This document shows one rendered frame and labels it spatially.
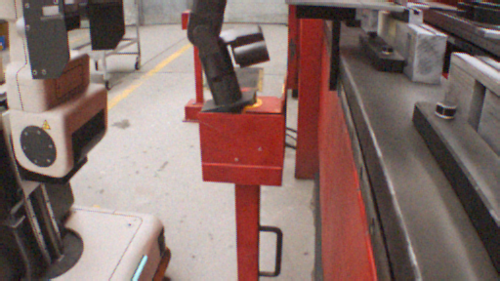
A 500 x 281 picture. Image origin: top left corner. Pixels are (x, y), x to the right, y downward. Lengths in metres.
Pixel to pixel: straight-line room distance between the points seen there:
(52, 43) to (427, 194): 0.66
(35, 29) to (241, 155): 0.47
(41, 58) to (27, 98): 0.12
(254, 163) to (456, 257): 0.50
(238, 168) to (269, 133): 0.10
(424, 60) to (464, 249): 0.48
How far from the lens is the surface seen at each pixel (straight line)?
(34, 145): 0.89
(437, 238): 0.32
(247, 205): 0.87
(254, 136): 0.70
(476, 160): 0.39
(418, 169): 0.41
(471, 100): 0.49
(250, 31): 0.69
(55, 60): 0.76
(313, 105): 1.89
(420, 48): 0.73
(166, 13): 8.29
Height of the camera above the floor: 1.06
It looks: 25 degrees down
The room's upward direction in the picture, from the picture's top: straight up
